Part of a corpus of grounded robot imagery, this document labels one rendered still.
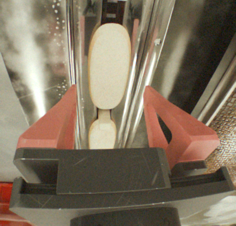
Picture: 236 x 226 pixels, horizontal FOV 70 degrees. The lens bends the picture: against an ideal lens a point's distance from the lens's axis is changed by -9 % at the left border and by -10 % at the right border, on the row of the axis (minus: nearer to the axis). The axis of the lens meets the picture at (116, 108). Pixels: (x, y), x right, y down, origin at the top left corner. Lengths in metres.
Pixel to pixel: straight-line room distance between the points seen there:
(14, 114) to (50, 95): 0.11
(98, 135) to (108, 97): 0.07
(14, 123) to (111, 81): 0.18
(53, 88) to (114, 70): 0.06
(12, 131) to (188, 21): 0.29
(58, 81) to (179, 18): 0.13
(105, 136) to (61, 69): 0.12
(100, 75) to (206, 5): 0.12
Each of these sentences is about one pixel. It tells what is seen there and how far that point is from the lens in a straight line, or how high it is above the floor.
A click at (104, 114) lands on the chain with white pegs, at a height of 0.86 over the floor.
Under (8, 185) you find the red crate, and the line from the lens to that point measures 0.56.
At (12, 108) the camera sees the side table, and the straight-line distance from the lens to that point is 0.28.
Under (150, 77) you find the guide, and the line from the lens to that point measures 0.17.
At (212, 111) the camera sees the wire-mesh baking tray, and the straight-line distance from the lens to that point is 0.18.
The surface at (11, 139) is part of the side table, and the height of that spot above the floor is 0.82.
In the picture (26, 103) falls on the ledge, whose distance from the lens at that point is 0.20.
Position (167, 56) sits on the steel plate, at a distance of 0.22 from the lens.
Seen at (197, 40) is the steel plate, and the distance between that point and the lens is 0.22.
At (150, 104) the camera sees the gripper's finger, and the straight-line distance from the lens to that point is 0.15.
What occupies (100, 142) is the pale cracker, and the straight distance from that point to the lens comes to 0.25.
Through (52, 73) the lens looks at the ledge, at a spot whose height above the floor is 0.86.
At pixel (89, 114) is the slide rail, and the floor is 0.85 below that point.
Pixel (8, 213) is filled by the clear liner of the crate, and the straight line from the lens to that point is 0.53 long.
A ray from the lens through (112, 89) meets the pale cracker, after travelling 0.18.
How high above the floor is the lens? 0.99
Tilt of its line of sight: 41 degrees down
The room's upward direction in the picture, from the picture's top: 172 degrees clockwise
